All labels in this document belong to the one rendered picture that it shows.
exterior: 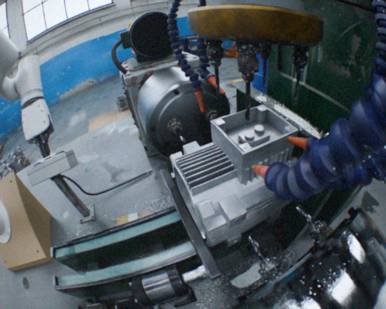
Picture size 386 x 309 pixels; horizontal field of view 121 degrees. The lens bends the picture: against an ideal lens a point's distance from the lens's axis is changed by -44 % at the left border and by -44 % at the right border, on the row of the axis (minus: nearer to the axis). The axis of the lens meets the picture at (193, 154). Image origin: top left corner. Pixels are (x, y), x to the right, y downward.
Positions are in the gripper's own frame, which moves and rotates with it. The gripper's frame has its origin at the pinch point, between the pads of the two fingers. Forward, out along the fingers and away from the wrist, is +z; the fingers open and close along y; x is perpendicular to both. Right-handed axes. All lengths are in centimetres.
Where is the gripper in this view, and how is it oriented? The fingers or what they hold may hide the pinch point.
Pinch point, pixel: (45, 150)
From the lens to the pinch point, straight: 62.6
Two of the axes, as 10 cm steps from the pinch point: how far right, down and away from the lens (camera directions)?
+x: -2.8, -1.5, 9.5
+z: 2.9, 9.3, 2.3
